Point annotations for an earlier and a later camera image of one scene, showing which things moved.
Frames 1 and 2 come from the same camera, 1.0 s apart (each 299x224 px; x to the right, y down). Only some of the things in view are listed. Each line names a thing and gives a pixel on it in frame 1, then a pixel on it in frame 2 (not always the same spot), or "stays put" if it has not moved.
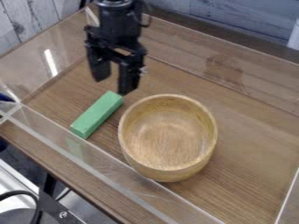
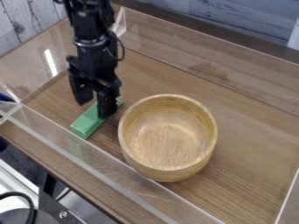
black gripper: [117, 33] to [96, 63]
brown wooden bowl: [168, 134] stays put
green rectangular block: [98, 111] stays put
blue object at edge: [6, 98] stays put
